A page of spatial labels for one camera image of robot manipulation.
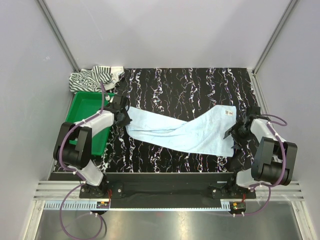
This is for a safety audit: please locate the right aluminium frame post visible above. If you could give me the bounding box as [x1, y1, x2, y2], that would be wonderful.
[252, 0, 299, 75]

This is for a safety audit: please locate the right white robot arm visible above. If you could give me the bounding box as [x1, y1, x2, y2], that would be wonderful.
[224, 106, 298, 199]

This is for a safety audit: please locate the left aluminium frame post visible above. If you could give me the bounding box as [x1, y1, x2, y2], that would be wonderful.
[36, 0, 81, 73]

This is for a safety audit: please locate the light blue towel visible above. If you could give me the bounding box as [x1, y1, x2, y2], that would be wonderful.
[126, 105, 237, 157]

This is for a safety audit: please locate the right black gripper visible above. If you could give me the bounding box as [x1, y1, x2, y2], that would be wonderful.
[224, 120, 255, 150]

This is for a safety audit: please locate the aluminium frame post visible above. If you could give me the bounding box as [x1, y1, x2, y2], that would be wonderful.
[252, 0, 299, 75]
[36, 0, 81, 73]

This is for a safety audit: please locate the striped green white towel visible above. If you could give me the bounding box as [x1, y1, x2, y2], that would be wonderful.
[68, 65, 125, 94]

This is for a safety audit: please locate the white slotted cable duct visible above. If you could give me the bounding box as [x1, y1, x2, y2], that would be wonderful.
[44, 199, 233, 212]

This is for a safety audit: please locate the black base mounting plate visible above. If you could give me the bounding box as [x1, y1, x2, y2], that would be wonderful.
[79, 172, 256, 205]

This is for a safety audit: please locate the green plastic tray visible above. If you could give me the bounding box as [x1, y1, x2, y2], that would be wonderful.
[65, 92, 114, 156]

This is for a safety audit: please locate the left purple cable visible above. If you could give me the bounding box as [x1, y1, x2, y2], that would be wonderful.
[56, 79, 111, 238]

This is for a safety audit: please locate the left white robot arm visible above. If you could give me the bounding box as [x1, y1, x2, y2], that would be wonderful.
[53, 94, 132, 198]

